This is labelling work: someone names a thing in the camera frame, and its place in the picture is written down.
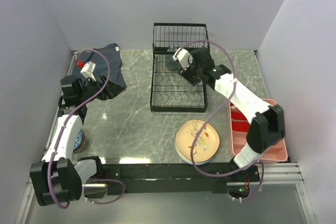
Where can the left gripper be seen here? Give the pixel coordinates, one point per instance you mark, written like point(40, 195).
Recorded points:
point(111, 91)

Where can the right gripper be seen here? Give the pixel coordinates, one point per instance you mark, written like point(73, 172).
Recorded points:
point(186, 75)

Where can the blue grey ceramic mug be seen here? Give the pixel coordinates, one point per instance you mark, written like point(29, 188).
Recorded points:
point(169, 62)

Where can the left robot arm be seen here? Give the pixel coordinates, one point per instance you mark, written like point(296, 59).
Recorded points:
point(56, 180)

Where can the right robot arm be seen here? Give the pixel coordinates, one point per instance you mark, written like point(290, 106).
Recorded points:
point(267, 122)

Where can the blue patterned bowl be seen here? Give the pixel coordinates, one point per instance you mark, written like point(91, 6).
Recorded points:
point(80, 139)

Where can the red item in tray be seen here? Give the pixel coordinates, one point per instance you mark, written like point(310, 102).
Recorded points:
point(238, 120)

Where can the pink compartment tray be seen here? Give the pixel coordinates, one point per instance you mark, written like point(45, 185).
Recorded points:
point(237, 140)

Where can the beige bird pattern plate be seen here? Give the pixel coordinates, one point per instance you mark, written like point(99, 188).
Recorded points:
point(189, 130)

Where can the light blue plate underneath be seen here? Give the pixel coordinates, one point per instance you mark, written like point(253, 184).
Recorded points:
point(202, 154)

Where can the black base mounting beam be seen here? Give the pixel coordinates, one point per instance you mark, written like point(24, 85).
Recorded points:
point(117, 179)

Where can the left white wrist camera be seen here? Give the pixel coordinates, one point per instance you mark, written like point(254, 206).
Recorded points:
point(87, 69)

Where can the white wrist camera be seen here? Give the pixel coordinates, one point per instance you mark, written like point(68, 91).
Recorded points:
point(87, 69)
point(183, 57)

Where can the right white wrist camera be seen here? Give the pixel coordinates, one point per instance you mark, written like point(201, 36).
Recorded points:
point(183, 57)

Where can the black wire dish rack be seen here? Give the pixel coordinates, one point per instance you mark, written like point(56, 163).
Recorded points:
point(170, 91)

